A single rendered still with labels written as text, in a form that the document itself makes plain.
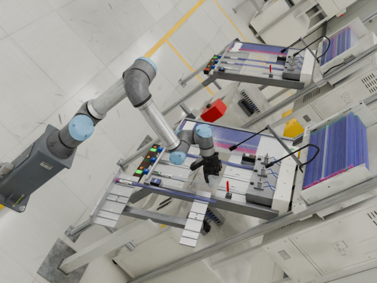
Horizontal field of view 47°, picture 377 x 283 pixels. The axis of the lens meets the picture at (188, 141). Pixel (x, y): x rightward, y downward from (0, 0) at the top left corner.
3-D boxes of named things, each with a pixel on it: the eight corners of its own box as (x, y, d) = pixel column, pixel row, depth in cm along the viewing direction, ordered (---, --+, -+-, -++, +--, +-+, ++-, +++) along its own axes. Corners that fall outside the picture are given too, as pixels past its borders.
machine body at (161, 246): (105, 260, 275) (170, 228, 241) (146, 192, 331) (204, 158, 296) (172, 323, 291) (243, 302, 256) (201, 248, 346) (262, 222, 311)
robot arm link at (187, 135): (169, 140, 209) (191, 139, 206) (175, 126, 217) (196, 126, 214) (173, 152, 213) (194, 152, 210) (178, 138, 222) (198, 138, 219)
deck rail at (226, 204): (143, 191, 231) (143, 182, 227) (145, 188, 232) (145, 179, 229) (276, 222, 214) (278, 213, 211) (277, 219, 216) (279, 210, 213)
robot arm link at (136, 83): (131, 77, 179) (191, 163, 200) (139, 65, 187) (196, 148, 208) (110, 87, 184) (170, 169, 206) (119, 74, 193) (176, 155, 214)
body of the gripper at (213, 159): (219, 177, 218) (215, 157, 212) (202, 176, 221) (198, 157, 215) (222, 168, 224) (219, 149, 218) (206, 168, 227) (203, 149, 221)
